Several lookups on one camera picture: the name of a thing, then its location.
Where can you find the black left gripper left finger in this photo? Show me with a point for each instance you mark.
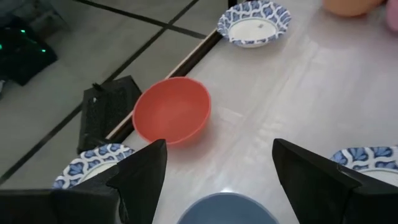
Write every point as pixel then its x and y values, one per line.
pixel 143 174

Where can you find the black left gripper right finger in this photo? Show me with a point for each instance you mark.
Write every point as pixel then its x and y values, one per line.
pixel 304 177

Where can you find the blue patterned paper bowl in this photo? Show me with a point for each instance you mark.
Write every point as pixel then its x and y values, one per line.
pixel 253 29
pixel 90 161
pixel 370 158

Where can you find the red plastic bowl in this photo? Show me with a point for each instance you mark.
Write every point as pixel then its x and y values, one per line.
pixel 171 109

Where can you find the blue-grey plastic bowl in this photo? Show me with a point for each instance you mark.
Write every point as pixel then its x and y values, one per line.
pixel 227 210

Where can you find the orange plastic bowl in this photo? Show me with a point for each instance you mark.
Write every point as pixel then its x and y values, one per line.
pixel 351 6

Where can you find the pink plastic bowl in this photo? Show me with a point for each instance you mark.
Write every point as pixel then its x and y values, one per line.
pixel 393 15

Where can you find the black perforated computer tower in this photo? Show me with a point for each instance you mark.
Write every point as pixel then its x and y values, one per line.
pixel 105 112

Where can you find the white table cover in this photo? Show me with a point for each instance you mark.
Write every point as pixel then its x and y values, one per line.
pixel 295 93

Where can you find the black device with green lights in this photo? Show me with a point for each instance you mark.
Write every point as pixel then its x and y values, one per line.
pixel 21 53

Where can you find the black table frame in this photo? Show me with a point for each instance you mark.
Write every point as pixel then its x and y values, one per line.
pixel 192 59

